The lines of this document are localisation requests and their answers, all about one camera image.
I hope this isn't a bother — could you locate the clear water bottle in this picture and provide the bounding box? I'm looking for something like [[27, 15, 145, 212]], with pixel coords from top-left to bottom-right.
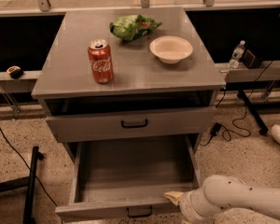
[[229, 40, 245, 69]]

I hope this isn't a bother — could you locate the red cola can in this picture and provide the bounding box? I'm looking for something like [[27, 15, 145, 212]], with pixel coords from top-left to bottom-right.
[[88, 39, 113, 84]]

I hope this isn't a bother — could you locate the black floor stand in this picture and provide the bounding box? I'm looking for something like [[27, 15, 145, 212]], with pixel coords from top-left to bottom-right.
[[0, 147, 44, 224]]

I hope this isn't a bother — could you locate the black power adapter cable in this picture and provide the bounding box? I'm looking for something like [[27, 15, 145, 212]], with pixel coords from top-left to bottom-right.
[[199, 59, 274, 147]]

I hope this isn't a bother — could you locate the green chip bag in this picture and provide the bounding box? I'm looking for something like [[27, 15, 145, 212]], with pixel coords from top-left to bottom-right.
[[109, 14, 162, 42]]

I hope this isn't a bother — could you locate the small black box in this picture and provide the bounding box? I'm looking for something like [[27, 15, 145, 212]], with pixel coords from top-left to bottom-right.
[[242, 49, 261, 69]]

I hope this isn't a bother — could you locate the grey drawer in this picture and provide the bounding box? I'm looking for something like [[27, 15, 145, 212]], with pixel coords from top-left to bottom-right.
[[56, 135, 199, 223], [47, 106, 216, 143]]

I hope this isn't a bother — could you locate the white bowl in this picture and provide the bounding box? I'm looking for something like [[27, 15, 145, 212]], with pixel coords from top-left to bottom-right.
[[149, 36, 193, 64]]

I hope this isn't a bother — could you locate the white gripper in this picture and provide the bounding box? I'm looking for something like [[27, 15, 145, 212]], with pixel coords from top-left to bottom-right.
[[164, 189, 213, 224]]

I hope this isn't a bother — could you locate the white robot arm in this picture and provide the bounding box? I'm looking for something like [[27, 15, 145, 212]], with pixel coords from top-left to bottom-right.
[[164, 175, 280, 224]]

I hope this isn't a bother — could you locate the grey drawer cabinet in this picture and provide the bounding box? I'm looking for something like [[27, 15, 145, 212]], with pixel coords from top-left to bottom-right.
[[32, 7, 225, 157]]

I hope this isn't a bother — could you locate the black floor cable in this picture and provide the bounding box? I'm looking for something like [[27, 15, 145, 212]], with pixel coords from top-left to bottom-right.
[[0, 112, 59, 207]]

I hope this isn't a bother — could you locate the black yellow tape measure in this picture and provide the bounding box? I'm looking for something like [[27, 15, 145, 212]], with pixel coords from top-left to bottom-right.
[[7, 65, 23, 78]]

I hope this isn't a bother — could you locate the grey top drawer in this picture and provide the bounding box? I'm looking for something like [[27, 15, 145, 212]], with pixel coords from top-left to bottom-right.
[[47, 106, 216, 143]]

